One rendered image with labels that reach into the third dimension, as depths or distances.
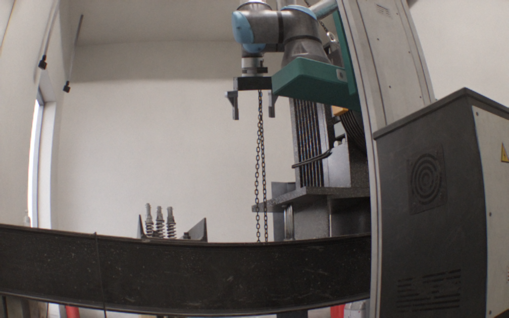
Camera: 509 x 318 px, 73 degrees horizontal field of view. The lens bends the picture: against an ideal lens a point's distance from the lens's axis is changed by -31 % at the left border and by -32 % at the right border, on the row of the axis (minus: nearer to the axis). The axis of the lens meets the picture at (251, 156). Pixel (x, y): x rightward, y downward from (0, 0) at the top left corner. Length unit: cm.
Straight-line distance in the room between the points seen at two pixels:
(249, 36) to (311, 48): 19
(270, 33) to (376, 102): 38
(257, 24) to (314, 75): 24
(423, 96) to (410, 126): 49
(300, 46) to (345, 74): 15
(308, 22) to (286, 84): 23
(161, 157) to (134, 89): 74
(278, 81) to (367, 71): 27
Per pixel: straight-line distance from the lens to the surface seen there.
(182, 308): 141
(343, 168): 206
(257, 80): 171
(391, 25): 149
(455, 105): 86
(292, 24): 138
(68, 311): 386
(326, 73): 129
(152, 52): 468
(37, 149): 391
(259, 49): 158
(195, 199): 425
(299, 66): 125
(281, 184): 253
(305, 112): 236
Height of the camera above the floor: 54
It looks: 15 degrees up
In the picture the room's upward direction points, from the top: 3 degrees counter-clockwise
